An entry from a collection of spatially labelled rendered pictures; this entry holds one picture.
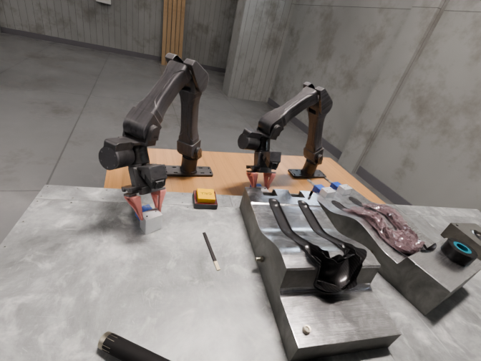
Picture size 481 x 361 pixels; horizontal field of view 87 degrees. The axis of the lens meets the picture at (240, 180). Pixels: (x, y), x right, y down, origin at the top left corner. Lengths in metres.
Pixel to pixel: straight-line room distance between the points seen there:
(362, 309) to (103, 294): 0.59
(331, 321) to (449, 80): 2.96
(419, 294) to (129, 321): 0.74
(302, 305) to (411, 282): 0.37
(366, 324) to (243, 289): 0.29
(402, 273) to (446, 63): 2.76
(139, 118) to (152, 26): 7.54
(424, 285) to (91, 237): 0.90
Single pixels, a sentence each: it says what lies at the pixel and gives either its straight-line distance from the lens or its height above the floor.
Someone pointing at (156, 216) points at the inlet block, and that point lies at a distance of 0.75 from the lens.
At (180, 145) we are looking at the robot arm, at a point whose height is 0.93.
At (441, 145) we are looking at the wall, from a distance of 3.25.
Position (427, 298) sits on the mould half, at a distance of 0.90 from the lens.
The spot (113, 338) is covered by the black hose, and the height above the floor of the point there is 0.83.
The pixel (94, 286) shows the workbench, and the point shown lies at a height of 0.80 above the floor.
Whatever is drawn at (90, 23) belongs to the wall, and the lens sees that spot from 8.28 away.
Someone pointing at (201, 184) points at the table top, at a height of 0.80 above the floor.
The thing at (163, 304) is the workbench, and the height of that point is 0.80.
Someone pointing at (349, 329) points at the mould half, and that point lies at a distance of 0.67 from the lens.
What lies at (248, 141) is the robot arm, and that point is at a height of 1.02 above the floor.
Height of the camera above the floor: 1.35
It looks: 31 degrees down
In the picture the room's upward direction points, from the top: 15 degrees clockwise
